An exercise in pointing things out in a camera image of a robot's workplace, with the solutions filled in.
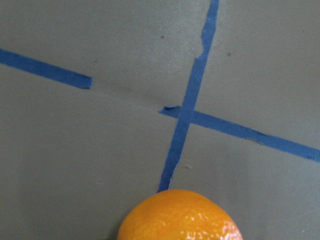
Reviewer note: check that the orange mandarin fruit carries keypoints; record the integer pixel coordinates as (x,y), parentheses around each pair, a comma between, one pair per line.
(178,214)

